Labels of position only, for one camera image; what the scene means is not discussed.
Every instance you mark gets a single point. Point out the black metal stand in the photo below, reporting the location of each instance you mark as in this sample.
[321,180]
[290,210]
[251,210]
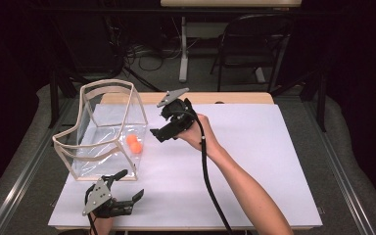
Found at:
[54,107]
[322,111]

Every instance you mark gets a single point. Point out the person's left hand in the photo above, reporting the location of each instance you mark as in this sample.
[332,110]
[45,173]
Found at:
[103,225]

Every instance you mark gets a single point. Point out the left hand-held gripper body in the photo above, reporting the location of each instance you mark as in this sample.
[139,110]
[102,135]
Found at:
[96,199]

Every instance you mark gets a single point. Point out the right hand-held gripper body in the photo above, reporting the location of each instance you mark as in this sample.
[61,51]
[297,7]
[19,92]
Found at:
[179,111]

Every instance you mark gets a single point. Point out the white table sheet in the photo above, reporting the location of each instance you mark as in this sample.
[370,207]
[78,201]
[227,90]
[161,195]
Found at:
[258,147]

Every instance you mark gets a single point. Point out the wooden table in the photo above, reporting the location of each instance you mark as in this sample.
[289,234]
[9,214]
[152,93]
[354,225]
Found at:
[235,98]

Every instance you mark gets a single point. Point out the person's right hand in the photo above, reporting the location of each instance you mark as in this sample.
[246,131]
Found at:
[196,137]

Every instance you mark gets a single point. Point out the clear plastic basket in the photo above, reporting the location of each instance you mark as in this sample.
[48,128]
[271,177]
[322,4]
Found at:
[111,160]

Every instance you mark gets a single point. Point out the grey metal floor rail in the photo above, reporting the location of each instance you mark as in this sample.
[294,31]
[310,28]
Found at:
[344,182]
[26,171]

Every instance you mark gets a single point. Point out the white desk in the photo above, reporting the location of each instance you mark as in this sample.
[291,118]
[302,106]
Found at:
[183,65]

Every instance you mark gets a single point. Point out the black folding chair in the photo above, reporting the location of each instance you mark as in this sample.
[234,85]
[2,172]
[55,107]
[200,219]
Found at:
[251,61]

